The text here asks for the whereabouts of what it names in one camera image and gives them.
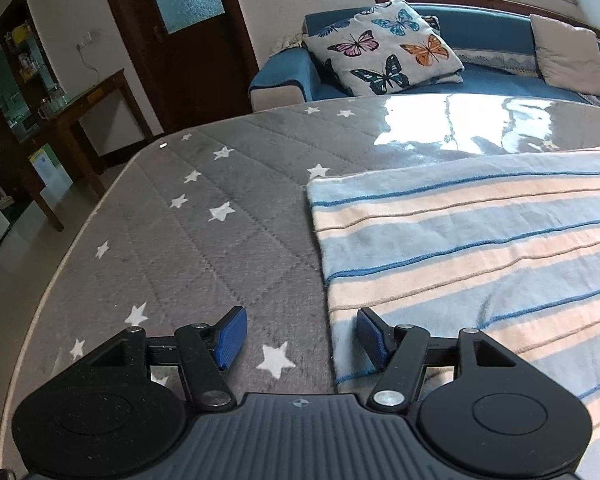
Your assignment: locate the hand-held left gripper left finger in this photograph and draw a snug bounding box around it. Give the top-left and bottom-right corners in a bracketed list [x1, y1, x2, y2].
[80, 306, 248, 411]

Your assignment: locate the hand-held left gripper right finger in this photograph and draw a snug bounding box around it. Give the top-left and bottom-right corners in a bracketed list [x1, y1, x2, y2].
[356, 307, 531, 411]

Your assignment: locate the blue and cream striped towel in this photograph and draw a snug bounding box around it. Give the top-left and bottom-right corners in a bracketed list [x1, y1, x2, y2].
[306, 147, 600, 480]

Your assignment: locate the grey star print tablecloth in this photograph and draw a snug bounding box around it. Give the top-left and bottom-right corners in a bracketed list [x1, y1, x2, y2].
[0, 94, 600, 480]

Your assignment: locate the green white box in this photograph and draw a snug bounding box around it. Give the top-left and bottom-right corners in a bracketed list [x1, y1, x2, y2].
[27, 142, 73, 196]

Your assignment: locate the dark wooden door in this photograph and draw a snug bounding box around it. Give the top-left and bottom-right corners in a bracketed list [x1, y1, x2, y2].
[94, 0, 261, 136]

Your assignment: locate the blue sofa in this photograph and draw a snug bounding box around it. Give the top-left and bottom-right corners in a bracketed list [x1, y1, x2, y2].
[249, 2, 600, 113]

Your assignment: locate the dark wooden side table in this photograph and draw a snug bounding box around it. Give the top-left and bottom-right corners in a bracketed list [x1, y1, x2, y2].
[27, 69, 155, 233]

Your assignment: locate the butterfly print pillow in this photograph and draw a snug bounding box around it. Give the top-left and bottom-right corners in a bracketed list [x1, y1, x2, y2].
[302, 0, 466, 97]

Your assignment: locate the dark wooden display cabinet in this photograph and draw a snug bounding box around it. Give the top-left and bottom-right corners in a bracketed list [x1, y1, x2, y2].
[0, 0, 73, 221]

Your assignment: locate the beige pillow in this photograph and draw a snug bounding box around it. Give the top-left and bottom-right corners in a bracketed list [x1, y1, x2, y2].
[529, 13, 600, 98]

